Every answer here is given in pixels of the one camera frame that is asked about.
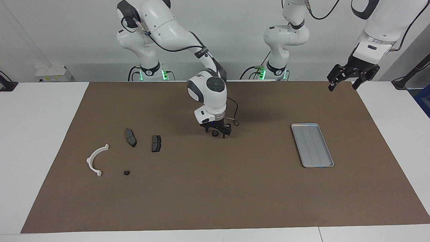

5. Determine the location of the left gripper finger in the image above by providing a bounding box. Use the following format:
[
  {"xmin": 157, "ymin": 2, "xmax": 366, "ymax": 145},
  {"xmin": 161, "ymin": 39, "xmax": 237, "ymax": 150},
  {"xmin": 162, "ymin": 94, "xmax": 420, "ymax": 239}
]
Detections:
[
  {"xmin": 327, "ymin": 64, "xmax": 350, "ymax": 92},
  {"xmin": 352, "ymin": 66, "xmax": 381, "ymax": 90}
]

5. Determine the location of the silver metal tray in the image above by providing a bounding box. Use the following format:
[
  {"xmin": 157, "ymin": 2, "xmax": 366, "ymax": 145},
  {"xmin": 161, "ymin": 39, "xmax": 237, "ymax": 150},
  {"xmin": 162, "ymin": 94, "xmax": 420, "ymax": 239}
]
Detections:
[{"xmin": 291, "ymin": 123, "xmax": 335, "ymax": 168}]

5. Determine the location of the black angled stand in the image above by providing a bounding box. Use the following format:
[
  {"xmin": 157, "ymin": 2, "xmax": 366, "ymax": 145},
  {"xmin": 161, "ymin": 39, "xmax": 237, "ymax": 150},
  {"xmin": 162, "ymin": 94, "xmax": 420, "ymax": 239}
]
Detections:
[{"xmin": 391, "ymin": 53, "xmax": 430, "ymax": 91}]

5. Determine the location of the brown table mat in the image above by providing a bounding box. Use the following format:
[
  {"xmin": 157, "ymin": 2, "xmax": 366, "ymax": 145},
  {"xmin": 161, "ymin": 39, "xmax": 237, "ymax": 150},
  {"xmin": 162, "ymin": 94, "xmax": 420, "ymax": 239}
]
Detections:
[{"xmin": 21, "ymin": 81, "xmax": 430, "ymax": 234}]

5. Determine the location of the blue crate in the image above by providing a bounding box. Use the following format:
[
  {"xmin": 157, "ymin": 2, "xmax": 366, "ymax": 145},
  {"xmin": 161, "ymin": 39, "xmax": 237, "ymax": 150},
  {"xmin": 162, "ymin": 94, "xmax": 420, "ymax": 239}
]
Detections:
[{"xmin": 414, "ymin": 84, "xmax": 430, "ymax": 118}]

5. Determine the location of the long dark grey brake pad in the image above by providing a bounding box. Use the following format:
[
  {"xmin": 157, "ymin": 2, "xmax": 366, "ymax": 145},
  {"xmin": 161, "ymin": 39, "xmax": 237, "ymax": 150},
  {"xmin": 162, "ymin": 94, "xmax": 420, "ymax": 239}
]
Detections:
[{"xmin": 124, "ymin": 128, "xmax": 137, "ymax": 148}]

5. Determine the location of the white box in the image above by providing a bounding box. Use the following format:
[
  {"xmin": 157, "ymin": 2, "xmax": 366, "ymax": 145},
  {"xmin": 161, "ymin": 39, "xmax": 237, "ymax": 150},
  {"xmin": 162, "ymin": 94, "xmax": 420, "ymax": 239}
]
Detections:
[{"xmin": 35, "ymin": 65, "xmax": 73, "ymax": 82}]

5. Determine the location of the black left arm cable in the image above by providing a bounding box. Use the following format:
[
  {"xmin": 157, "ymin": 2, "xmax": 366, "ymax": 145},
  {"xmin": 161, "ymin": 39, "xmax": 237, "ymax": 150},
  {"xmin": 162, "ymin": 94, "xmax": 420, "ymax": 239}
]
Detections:
[{"xmin": 304, "ymin": 0, "xmax": 430, "ymax": 52}]

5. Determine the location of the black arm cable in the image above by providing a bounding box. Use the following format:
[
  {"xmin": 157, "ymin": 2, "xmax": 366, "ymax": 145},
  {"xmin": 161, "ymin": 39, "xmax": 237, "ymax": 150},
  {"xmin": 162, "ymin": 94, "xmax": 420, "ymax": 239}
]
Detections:
[
  {"xmin": 304, "ymin": 0, "xmax": 430, "ymax": 52},
  {"xmin": 120, "ymin": 17, "xmax": 240, "ymax": 127}
]

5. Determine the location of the black base cable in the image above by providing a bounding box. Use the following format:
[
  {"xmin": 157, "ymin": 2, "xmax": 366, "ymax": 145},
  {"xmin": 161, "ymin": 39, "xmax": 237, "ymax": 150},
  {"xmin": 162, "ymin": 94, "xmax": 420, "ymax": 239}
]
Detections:
[
  {"xmin": 239, "ymin": 65, "xmax": 266, "ymax": 80},
  {"xmin": 127, "ymin": 65, "xmax": 140, "ymax": 82}
]

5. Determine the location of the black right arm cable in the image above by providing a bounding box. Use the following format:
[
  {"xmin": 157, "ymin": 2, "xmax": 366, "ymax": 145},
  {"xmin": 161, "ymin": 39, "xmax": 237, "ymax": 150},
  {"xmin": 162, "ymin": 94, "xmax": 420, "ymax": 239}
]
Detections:
[{"xmin": 120, "ymin": 17, "xmax": 240, "ymax": 127}]

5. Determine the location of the white semicircular plastic bracket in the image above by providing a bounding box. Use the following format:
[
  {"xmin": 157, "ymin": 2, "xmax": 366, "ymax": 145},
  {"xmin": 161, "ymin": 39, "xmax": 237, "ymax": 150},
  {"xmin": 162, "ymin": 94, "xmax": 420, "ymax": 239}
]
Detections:
[{"xmin": 86, "ymin": 144, "xmax": 110, "ymax": 177}]

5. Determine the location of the small black clamp mount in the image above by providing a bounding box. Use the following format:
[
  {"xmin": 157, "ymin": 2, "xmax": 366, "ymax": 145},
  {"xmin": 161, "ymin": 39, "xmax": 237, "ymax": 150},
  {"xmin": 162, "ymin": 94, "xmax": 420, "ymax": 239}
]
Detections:
[{"xmin": 0, "ymin": 70, "xmax": 18, "ymax": 92}]

